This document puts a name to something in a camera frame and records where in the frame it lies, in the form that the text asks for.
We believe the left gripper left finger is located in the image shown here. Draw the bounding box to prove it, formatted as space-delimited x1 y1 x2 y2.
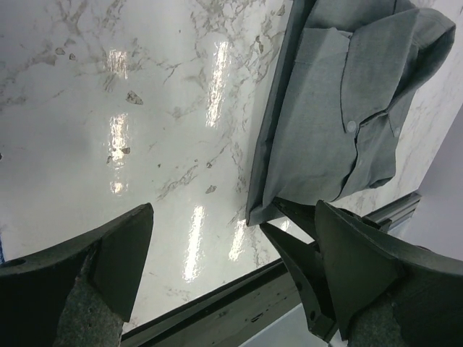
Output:
1 203 153 346

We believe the grey long sleeve shirt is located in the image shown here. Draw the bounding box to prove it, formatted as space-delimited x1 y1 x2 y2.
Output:
246 1 456 226

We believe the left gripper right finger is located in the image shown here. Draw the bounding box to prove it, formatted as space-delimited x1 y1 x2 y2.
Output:
315 202 462 346

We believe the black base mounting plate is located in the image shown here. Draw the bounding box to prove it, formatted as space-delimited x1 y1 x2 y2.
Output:
122 260 301 347

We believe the aluminium frame rail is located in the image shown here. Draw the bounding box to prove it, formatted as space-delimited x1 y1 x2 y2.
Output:
363 192 421 233

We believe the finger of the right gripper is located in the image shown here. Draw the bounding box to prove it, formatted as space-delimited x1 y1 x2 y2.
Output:
260 223 338 342
273 198 318 241

